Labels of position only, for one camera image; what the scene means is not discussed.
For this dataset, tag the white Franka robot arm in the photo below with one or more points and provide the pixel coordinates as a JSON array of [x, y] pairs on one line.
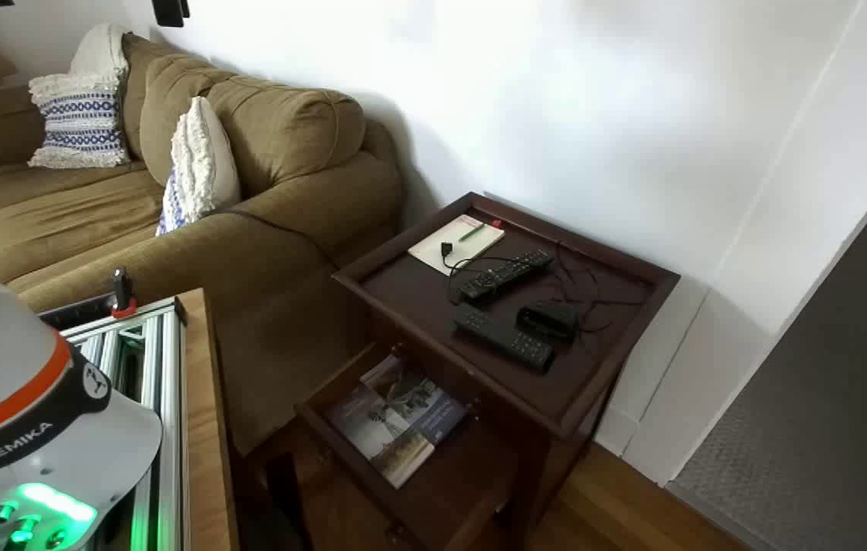
[[3, 346]]

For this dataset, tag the white folded blanket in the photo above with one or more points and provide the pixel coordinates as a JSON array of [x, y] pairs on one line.
[[100, 51]]

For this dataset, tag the blue striped white pillow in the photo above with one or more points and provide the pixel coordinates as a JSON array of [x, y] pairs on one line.
[[80, 123]]

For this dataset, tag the cream ribbed pillow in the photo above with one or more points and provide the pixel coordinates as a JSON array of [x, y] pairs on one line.
[[202, 162]]

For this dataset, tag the olive brown fabric sofa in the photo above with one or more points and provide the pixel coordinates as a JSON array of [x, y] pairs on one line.
[[66, 215]]

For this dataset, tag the black red clamp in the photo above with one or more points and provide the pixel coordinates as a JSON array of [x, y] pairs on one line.
[[119, 293]]

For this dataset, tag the white notepad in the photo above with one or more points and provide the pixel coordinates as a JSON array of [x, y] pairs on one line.
[[433, 250]]

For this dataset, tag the green pen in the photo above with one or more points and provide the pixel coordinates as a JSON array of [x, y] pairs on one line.
[[474, 235]]

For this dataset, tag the light wooden board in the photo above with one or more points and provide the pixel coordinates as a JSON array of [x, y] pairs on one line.
[[206, 430]]

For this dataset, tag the black remote with buttons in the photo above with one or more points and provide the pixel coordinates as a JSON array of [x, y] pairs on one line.
[[499, 277]]

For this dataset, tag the magazine with photo cover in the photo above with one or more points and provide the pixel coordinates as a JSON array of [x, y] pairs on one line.
[[397, 417]]

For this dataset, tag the long slim black remote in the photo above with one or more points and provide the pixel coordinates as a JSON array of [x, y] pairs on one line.
[[503, 338]]

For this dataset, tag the dark wooden end table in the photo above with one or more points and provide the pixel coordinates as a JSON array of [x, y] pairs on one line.
[[604, 295]]

